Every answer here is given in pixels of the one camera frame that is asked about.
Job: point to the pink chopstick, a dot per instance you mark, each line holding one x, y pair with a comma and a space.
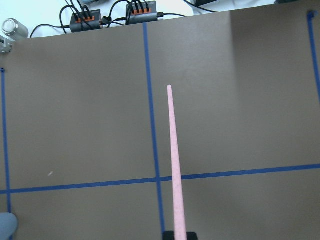
180, 231

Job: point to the aluminium frame post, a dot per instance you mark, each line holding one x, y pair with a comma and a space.
5, 45

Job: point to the near black orange usb hub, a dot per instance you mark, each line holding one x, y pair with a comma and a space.
141, 11

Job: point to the far black orange usb hub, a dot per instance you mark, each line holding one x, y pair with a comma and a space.
85, 21

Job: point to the light blue plastic cup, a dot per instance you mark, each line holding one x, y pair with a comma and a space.
8, 225

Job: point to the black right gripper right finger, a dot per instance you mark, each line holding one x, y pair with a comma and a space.
192, 236

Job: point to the black orange usb hub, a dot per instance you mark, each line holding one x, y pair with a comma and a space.
85, 21
141, 11

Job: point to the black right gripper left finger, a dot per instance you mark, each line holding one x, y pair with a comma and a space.
168, 235

